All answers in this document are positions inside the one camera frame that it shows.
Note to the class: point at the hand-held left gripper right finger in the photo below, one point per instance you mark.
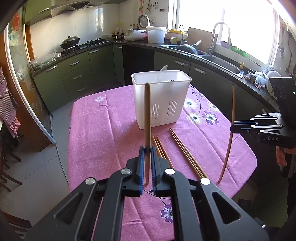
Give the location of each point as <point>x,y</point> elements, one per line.
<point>154,171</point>

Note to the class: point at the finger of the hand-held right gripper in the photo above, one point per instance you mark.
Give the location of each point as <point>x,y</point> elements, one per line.
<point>241,123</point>
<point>241,129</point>

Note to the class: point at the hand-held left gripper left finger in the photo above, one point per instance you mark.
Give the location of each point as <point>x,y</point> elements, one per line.
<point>141,171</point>

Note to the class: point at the white plastic utensil holder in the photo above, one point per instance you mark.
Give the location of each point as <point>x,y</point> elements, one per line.
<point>141,104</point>

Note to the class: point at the person's right hand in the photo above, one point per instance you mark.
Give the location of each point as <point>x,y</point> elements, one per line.
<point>281,155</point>

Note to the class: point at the white bowl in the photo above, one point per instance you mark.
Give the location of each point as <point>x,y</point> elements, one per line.
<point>272,75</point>

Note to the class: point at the crumpled dish cloths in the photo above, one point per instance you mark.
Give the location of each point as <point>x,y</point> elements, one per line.
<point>254,78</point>

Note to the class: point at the pink floral tablecloth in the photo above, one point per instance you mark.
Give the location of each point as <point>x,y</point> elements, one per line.
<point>104,139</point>

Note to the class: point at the hanging steel ladles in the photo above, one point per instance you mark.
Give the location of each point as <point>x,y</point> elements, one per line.
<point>281,47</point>

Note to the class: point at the steel kitchen sink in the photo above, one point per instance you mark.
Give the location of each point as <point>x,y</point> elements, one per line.
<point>222,62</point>

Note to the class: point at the steel kitchen faucet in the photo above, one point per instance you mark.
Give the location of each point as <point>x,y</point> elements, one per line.
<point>211,44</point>

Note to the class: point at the white plastic spoon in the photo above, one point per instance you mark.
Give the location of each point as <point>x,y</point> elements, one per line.
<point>163,71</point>

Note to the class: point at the brown cutting board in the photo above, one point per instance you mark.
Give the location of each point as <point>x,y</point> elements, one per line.
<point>203,34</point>

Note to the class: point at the kitchen window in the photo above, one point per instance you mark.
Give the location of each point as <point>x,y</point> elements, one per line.
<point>231,18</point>

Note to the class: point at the pale ceramic mug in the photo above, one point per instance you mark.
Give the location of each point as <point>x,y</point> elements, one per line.
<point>174,40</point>

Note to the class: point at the yellow tray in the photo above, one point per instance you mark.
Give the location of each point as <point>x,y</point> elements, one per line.
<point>175,31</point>

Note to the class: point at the green base cabinets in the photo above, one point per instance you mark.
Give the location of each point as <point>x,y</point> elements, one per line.
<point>76,69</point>

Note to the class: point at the white bucket with bag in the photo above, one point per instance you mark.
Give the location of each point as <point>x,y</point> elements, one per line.
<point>156,34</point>

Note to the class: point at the dark wooden chair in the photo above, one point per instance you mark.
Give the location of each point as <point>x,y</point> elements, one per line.
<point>5,162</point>

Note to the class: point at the white rice cooker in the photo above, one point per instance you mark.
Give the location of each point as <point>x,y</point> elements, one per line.
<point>135,34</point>

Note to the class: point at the dark teapot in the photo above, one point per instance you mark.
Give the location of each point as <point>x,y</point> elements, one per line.
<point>118,36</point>

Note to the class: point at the black gas stove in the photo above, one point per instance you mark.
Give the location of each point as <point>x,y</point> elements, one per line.
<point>87,45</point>

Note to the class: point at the plastic bag of greens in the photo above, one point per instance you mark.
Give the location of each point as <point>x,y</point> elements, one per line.
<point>44,60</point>

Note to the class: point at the black lidded wok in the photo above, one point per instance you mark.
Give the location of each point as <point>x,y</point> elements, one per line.
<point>69,41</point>

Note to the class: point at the checked apron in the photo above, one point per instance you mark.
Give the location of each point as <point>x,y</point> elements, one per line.
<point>8,104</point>

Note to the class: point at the sliding glass door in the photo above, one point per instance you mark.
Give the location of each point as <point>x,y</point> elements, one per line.
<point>23,76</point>

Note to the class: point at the steel range hood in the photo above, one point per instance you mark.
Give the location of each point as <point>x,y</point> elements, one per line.
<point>69,7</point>

